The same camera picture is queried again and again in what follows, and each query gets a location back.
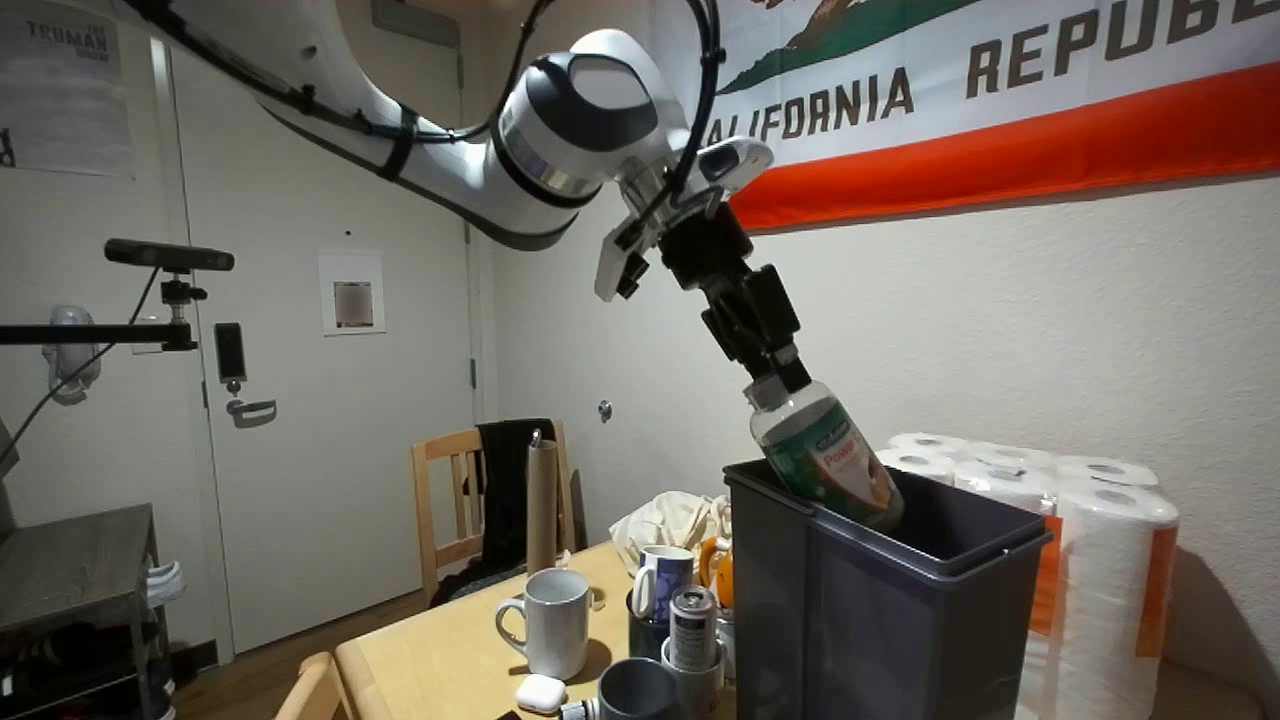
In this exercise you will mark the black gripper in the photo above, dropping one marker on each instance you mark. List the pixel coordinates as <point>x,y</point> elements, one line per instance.
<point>744,314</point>

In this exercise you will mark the labelled bottle with green lid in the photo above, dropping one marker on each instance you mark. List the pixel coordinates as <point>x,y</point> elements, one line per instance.
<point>827,460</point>

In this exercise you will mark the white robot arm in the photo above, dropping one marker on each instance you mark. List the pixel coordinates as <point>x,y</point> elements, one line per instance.
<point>452,174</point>

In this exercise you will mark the dark grey plastic bin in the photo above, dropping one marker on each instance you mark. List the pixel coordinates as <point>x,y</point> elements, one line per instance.
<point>881,626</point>

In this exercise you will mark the beige cloth bag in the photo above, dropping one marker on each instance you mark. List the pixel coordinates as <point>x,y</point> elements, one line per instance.
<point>666,517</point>

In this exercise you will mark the orange cup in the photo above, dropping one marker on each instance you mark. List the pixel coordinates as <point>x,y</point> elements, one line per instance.
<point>717,573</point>

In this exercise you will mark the blue and white mug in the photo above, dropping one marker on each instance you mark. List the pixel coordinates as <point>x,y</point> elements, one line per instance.
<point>666,576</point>

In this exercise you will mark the brown cardboard tube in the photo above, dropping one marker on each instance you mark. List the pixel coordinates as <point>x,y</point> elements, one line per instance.
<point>542,495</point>

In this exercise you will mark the printed metal can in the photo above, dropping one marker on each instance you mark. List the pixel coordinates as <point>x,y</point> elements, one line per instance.
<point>692,633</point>

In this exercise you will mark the dark blue mug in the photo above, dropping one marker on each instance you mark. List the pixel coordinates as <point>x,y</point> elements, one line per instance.
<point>642,631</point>

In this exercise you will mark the grey mug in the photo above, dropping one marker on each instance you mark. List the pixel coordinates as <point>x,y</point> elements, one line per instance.
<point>633,693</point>

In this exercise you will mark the California Republic flag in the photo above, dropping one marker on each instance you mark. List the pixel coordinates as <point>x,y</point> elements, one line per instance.
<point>1064,146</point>

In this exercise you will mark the wooden chair with slats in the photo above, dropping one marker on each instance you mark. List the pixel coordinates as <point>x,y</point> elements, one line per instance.
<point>434,506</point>

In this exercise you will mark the paper towel roll pack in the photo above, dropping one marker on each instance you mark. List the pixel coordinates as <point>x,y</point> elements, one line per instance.
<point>1105,603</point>

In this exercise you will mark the white earbuds case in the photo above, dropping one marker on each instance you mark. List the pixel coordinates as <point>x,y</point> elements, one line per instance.
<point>542,693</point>

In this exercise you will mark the small portrait photo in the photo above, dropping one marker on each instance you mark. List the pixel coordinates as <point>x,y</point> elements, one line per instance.
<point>355,298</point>

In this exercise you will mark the white door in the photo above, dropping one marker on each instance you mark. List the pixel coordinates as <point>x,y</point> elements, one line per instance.
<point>307,464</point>

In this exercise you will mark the black door lock box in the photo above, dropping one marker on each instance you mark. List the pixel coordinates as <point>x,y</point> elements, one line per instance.
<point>229,354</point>

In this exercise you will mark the plain wooden chair back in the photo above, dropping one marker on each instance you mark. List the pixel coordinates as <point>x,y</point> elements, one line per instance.
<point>312,685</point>

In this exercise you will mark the dark grey shelf unit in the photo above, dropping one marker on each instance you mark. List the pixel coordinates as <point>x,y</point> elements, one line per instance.
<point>72,586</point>

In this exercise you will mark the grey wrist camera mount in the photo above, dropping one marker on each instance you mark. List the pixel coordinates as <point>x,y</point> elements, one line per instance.
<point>734,161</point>

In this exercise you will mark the black stereo camera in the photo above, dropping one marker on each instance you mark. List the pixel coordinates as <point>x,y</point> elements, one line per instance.
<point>165,255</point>

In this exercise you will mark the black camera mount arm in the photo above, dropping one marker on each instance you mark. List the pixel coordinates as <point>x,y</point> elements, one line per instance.
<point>92,335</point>

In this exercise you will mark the white paper wall notice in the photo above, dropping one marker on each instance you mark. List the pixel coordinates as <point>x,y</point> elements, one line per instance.
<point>67,84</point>

